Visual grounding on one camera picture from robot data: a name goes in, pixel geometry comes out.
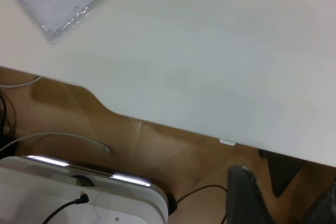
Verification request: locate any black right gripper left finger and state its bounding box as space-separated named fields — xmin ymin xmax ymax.
xmin=227 ymin=165 xmax=279 ymax=224

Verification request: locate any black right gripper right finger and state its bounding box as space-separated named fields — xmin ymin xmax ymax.
xmin=301 ymin=186 xmax=336 ymax=224

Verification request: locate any black under-table bracket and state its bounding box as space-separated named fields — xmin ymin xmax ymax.
xmin=258 ymin=148 xmax=307 ymax=198

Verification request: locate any black cable with angled plug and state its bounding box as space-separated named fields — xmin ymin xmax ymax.
xmin=41 ymin=194 xmax=90 ymax=224

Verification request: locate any thin white cable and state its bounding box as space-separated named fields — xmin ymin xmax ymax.
xmin=0 ymin=76 xmax=43 ymax=88

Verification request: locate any black cable bundle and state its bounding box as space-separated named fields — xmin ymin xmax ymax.
xmin=0 ymin=93 xmax=13 ymax=142

